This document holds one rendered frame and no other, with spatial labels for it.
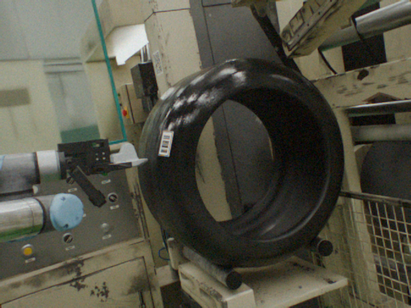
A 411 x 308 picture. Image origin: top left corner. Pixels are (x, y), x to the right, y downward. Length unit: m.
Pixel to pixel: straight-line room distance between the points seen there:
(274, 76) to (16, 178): 0.66
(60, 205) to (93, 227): 0.78
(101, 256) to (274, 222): 0.64
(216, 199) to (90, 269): 0.52
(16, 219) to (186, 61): 0.80
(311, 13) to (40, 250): 1.18
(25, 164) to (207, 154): 0.63
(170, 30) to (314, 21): 0.44
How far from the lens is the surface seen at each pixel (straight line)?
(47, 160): 1.11
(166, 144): 1.08
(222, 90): 1.13
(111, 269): 1.75
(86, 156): 1.13
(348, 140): 1.74
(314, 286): 1.35
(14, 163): 1.11
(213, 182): 1.53
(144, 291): 1.80
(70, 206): 0.99
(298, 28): 1.52
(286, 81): 1.22
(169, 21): 1.52
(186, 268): 1.46
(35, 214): 0.97
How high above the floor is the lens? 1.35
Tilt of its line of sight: 6 degrees down
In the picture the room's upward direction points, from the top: 11 degrees counter-clockwise
